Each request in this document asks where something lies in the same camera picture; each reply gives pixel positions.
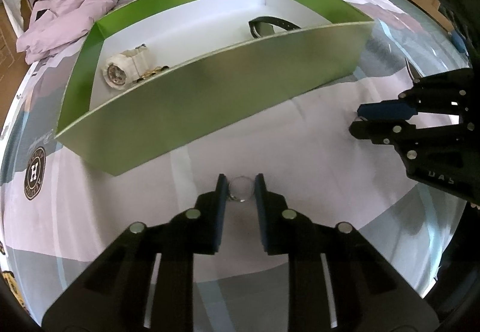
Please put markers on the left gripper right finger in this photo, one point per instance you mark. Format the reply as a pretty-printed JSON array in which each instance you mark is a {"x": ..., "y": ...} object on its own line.
[{"x": 337, "y": 281}]

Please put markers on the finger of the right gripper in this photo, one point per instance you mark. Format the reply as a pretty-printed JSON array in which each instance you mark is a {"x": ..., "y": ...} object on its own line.
[
  {"x": 386, "y": 132},
  {"x": 386, "y": 110}
]

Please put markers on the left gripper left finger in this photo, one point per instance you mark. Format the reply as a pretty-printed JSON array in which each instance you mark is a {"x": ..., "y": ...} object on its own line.
[{"x": 146, "y": 273}]

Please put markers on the black wrist watch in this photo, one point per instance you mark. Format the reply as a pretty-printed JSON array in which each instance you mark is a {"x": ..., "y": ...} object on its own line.
[{"x": 264, "y": 26}]

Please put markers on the white wrist watch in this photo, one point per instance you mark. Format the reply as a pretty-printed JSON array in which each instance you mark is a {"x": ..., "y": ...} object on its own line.
[{"x": 125, "y": 68}]

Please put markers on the green cardboard box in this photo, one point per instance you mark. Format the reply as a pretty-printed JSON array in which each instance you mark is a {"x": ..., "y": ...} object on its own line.
[{"x": 207, "y": 72}]

